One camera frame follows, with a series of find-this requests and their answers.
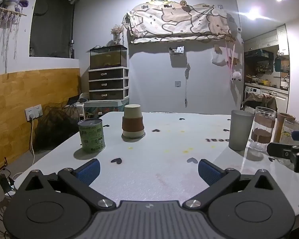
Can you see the printed bear cloth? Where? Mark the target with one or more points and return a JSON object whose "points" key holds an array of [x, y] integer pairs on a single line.
{"points": [[179, 21]]}

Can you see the clear glass with brown sleeve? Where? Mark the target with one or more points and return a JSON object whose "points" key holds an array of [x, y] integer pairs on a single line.
{"points": [[263, 129]]}

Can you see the glass fish tank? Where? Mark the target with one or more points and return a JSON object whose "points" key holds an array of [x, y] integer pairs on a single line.
{"points": [[107, 58]]}

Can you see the white washing machine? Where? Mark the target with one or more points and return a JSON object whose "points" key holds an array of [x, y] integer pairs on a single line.
{"points": [[251, 92]]}

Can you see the paper cup with brown sleeve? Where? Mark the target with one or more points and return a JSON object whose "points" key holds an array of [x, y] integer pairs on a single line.
{"points": [[132, 123]]}

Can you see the purple plush toy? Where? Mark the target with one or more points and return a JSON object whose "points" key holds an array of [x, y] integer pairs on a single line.
{"points": [[13, 1]]}

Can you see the green tin can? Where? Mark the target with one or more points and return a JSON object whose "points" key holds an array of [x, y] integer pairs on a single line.
{"points": [[91, 135]]}

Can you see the white wall socket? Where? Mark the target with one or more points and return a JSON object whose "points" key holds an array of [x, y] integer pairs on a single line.
{"points": [[34, 112]]}

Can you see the dark window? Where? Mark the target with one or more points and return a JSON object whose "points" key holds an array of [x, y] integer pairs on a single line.
{"points": [[52, 25]]}

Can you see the small wall outlet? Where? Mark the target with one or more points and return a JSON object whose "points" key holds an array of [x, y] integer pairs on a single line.
{"points": [[178, 84]]}

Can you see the white plush sheep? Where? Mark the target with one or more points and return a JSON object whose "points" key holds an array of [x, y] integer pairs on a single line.
{"points": [[236, 76]]}

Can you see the white kitchen cabinets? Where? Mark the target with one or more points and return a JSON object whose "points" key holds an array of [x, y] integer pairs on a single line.
{"points": [[264, 39]]}

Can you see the dried flowers in vase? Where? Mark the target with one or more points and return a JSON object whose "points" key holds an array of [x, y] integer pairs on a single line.
{"points": [[117, 33]]}

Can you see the macrame wall hanging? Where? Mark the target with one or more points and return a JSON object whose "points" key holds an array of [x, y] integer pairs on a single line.
{"points": [[5, 27]]}

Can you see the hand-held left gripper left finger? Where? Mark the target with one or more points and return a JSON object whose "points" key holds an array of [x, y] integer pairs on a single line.
{"points": [[89, 171]]}

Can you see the grey frosted plastic cup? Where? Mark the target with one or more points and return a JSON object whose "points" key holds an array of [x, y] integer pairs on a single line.
{"points": [[240, 130]]}

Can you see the ribbed clear glass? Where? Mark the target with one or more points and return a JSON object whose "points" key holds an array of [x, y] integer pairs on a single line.
{"points": [[287, 132]]}

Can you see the white drawer unit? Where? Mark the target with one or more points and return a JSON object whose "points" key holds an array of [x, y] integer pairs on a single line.
{"points": [[107, 83]]}

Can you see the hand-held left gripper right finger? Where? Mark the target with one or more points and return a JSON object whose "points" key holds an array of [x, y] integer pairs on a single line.
{"points": [[209, 172]]}

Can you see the chair with brown cloth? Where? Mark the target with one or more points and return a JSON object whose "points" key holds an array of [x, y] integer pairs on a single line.
{"points": [[260, 102]]}

